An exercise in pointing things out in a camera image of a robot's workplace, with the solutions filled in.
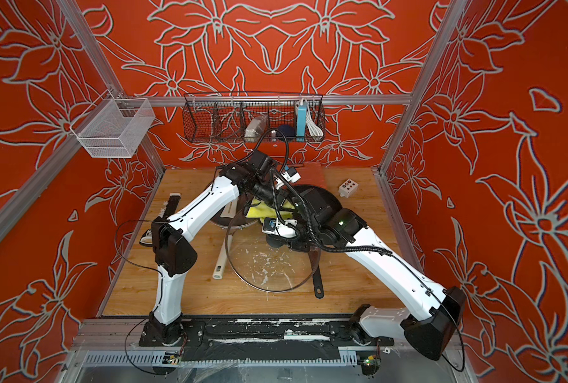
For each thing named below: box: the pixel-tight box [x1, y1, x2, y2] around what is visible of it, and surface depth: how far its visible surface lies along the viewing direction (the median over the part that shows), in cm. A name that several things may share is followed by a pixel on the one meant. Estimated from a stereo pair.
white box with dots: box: [338, 178, 359, 198], surface depth 112 cm
